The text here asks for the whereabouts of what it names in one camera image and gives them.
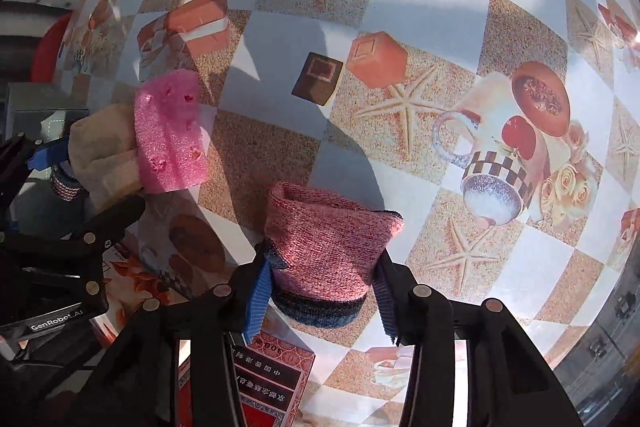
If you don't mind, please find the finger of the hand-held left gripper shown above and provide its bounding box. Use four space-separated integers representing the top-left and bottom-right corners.
0 194 147 314
0 132 71 208

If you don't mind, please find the checkered printed tablecloth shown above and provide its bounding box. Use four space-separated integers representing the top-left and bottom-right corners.
55 0 640 427

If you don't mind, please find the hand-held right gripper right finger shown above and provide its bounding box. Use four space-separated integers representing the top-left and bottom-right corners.
374 253 586 427

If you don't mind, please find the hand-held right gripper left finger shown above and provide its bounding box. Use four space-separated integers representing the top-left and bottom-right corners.
65 249 281 427

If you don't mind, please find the purple mesh hair band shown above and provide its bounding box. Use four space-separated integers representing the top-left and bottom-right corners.
49 161 90 204

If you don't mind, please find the white orange tissue pack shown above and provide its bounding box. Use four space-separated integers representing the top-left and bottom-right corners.
92 247 201 348

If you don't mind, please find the magenta pink scrunchie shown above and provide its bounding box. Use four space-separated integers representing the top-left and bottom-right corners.
134 69 210 195

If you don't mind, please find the red plastic stool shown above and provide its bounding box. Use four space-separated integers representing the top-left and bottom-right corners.
31 14 76 82

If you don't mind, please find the red patterned carton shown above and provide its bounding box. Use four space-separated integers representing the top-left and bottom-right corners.
175 332 317 427

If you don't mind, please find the beige knitted cloth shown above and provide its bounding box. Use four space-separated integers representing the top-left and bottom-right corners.
67 103 146 212

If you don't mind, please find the pink knitted sock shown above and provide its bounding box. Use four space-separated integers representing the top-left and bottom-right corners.
262 181 405 328

